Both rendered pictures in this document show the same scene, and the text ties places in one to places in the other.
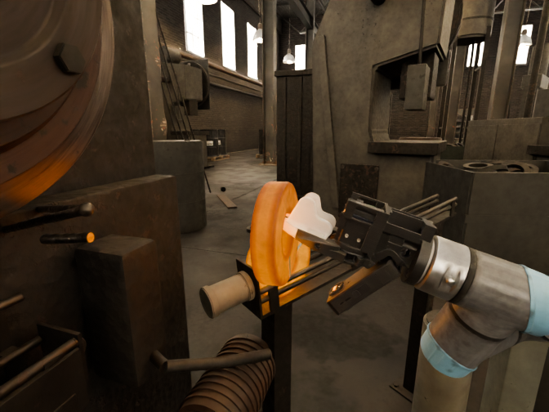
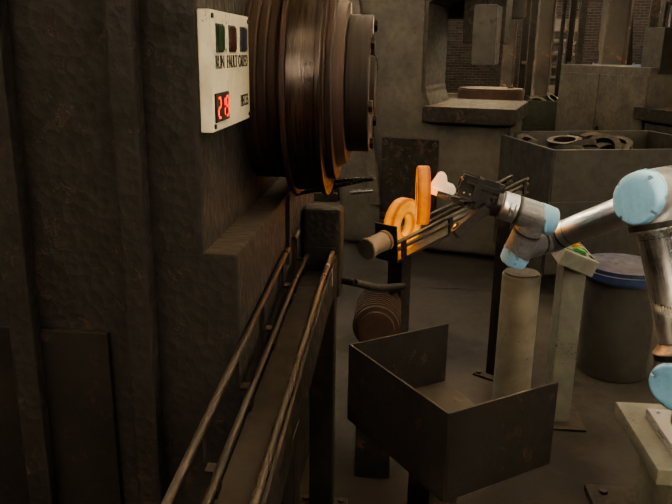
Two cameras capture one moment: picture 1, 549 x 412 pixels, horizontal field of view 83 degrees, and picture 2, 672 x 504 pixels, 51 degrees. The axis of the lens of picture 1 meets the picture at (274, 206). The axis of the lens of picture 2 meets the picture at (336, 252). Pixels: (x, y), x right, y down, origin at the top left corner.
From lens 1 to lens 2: 1.44 m
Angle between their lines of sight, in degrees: 13
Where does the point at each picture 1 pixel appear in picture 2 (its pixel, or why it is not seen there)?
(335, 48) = not seen: outside the picture
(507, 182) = (591, 161)
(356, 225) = (468, 186)
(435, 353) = (507, 256)
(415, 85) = (484, 32)
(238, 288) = (385, 239)
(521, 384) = (570, 312)
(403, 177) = (471, 157)
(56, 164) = not seen: hidden behind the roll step
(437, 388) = (513, 322)
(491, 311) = (530, 223)
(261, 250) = (424, 200)
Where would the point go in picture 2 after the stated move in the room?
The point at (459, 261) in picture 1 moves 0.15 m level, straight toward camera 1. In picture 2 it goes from (516, 201) to (509, 213)
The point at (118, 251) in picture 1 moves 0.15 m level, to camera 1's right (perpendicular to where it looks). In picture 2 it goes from (335, 208) to (392, 206)
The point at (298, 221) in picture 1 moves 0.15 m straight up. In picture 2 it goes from (437, 186) to (440, 127)
